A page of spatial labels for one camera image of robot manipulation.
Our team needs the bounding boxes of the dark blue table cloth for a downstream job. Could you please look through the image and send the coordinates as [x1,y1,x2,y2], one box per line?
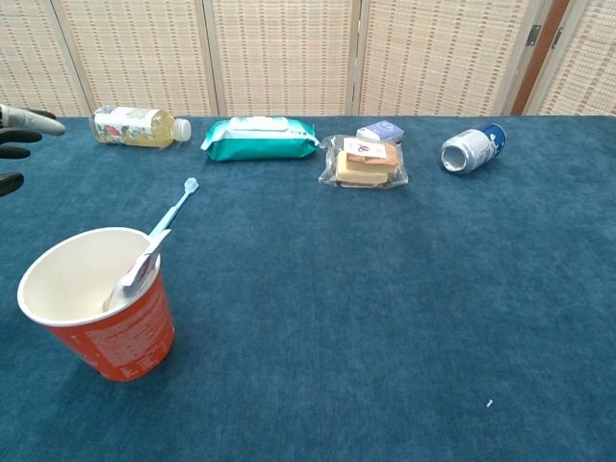
[0,115,616,462]

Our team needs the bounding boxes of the yellow tea plastic bottle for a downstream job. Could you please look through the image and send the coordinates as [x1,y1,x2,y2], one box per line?
[90,106,193,149]

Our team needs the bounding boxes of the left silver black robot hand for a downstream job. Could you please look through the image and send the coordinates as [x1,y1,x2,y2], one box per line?
[0,103,66,198]

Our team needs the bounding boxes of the light blue toothbrush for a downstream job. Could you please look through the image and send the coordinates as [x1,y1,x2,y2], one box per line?
[147,177,199,241]

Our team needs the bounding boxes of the green wet wipes pack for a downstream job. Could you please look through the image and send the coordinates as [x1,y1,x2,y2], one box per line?
[200,115,321,162]

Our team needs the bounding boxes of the red paper cup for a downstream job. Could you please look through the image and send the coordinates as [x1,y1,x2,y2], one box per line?
[16,226,176,384]

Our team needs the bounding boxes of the packaged sliced cake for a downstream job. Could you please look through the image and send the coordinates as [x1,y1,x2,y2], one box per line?
[318,134,410,190]

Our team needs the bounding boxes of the small blue white box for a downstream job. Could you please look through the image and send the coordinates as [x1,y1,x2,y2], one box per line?
[355,118,405,143]

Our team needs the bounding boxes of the white floral toothpaste tube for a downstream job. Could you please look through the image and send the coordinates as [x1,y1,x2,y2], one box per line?
[103,228,172,312]

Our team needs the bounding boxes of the narrow bamboo folding screen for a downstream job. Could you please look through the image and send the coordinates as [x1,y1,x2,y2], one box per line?
[531,0,616,116]

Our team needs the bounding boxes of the brown wooden post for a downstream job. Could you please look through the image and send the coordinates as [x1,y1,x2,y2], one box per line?
[509,0,572,116]

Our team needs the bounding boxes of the wide bamboo folding screen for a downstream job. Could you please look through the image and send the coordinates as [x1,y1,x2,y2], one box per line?
[0,0,554,116]

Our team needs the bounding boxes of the blue white drink can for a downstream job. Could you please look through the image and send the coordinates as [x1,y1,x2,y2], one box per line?
[440,122,508,174]

